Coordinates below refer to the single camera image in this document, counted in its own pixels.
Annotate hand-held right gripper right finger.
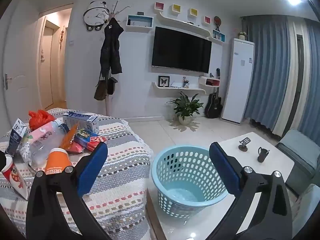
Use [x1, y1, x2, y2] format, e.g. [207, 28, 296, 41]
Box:
[209, 142, 293, 240]

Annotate pink red small block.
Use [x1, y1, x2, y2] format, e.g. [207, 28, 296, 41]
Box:
[65, 141, 84, 154]

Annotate small blue-lined wall box shelf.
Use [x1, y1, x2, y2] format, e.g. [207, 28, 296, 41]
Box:
[212, 29, 225, 43]

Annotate low curved white wall shelf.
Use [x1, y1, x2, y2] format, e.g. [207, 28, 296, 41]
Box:
[152, 81, 207, 95]

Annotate long blue white carton box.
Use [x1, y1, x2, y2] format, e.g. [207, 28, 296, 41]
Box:
[62, 111, 98, 133]

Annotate light blue plastic laundry basket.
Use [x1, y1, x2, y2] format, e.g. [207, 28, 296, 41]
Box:
[151, 145, 234, 218]

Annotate dark metal phone stand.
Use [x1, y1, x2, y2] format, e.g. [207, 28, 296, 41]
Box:
[238, 137, 252, 152]

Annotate white branch coat rack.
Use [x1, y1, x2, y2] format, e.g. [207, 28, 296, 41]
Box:
[106, 1, 130, 115]

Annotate grey blue upholstered stool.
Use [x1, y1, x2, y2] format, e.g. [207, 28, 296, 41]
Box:
[276, 129, 320, 198]

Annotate red plush toy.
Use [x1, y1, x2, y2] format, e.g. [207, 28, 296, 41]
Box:
[28, 110, 57, 132]

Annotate dark blue white carton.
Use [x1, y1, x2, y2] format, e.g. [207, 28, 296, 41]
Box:
[5, 118, 27, 157]

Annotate green potted plant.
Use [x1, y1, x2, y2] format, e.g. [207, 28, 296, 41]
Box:
[166, 91, 204, 125]

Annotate long curved white wall shelf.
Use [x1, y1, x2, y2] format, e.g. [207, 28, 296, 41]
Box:
[157, 12, 212, 39]

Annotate beige hallway door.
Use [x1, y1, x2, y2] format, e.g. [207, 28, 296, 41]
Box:
[40, 20, 54, 109]

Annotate orange snack wrapper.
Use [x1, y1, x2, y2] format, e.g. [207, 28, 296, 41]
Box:
[60, 121, 80, 150]

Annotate black acoustic guitar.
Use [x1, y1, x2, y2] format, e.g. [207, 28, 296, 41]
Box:
[205, 68, 223, 119]

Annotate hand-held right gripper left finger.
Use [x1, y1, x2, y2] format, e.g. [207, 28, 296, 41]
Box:
[26, 142, 118, 240]

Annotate black hanging jacket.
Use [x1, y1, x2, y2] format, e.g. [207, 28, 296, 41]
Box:
[100, 17, 124, 77]

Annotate black flat screen television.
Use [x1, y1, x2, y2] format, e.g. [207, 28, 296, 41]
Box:
[151, 26, 212, 74]

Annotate panda wall clock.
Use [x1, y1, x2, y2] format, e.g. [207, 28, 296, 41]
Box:
[83, 1, 110, 32]

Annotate orange paper cup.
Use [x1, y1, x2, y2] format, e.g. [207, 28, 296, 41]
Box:
[44, 147, 73, 175]

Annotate small black hanging bag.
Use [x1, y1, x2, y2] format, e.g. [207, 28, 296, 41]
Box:
[107, 77, 118, 95]

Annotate brown hanging bag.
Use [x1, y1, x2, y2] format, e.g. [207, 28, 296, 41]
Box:
[94, 76, 107, 100]

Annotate white coffee table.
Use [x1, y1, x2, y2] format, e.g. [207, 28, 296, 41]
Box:
[147, 132, 295, 240]

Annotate small black cup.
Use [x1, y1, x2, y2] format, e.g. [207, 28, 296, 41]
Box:
[257, 147, 270, 163]

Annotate blue and cream curtains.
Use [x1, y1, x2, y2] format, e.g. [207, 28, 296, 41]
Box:
[244, 16, 320, 140]

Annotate blue red snack packet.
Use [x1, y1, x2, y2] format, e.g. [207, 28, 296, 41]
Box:
[74, 128, 107, 152]

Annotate white red-lined wall box shelf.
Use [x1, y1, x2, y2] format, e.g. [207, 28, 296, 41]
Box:
[199, 76, 220, 87]

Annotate pale upholstered stool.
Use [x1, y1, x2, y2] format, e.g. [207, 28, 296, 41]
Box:
[292, 184, 320, 230]

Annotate clear plastic bottle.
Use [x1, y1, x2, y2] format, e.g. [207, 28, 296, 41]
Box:
[29, 120, 70, 168]

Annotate striped patterned sofa blanket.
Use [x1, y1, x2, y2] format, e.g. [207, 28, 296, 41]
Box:
[0, 108, 154, 240]

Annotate white blue-lined wall box shelf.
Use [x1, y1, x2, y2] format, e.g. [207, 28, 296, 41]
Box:
[127, 15, 153, 28]

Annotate white open door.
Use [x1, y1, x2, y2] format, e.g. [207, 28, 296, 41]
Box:
[2, 0, 40, 128]

